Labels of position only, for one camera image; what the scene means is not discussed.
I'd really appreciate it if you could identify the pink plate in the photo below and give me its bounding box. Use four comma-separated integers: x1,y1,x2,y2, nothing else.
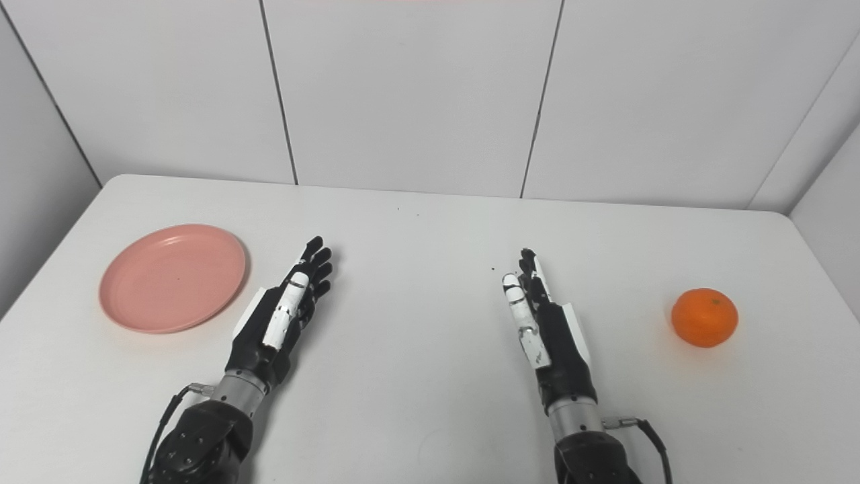
99,224,247,334

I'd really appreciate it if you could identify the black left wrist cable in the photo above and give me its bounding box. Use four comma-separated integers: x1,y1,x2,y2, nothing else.
139,382,216,484

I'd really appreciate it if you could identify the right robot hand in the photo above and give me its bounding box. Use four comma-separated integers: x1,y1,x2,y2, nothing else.
502,248,598,412

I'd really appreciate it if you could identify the orange fruit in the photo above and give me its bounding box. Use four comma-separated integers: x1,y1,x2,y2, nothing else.
671,288,739,348

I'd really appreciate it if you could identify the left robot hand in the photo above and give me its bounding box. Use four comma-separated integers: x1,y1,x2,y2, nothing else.
225,236,334,391

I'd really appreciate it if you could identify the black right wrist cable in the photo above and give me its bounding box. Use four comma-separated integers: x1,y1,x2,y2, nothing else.
603,416,674,484

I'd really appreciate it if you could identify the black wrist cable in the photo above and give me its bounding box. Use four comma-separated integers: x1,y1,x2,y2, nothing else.
139,382,216,484
603,416,674,484

